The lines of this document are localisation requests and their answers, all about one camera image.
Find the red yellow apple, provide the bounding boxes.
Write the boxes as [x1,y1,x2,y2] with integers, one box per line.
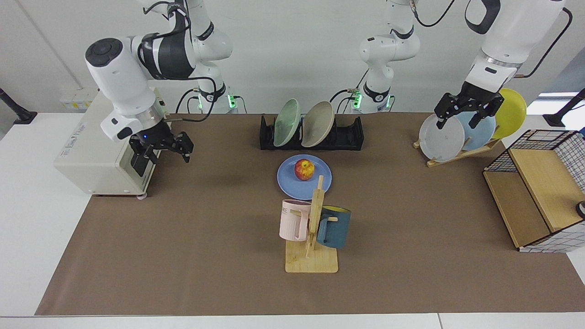
[294,159,315,181]

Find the light blue plate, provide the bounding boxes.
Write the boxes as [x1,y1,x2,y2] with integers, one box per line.
[455,110,496,151]

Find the grey plate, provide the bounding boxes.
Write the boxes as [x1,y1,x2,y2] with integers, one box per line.
[419,112,466,163]

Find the yellow plate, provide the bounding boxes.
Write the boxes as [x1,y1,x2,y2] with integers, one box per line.
[491,88,527,139]

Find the wooden plate rack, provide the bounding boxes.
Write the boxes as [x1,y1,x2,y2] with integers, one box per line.
[413,137,502,168]

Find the black dish rack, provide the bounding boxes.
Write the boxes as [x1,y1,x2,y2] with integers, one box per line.
[260,114,365,151]

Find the pale green plate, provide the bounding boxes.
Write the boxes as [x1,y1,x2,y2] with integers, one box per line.
[273,99,302,148]

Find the beige plate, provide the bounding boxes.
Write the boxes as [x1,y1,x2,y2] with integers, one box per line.
[301,101,335,148]

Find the pale toaster oven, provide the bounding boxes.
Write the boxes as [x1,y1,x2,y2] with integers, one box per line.
[53,88,172,199]

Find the black stand foot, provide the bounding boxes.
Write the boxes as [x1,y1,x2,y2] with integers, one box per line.
[0,88,38,125]
[542,88,585,128]

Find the brown table cloth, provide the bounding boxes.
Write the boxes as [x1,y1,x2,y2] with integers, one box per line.
[35,113,585,316]

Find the pink cup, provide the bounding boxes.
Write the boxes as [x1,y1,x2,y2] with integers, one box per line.
[279,199,312,241]

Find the dark blue cup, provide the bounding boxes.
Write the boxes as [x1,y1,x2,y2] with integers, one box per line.
[316,206,351,249]

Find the wooden cup stand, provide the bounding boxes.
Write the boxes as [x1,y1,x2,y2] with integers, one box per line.
[285,175,339,274]

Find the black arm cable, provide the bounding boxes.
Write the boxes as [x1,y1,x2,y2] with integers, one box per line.
[143,0,218,123]
[514,7,573,78]

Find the white wall socket box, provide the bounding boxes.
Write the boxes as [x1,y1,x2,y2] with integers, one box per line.
[58,88,99,110]

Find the wire basket with wooden floor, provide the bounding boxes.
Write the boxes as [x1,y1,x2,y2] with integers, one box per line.
[483,129,585,253]

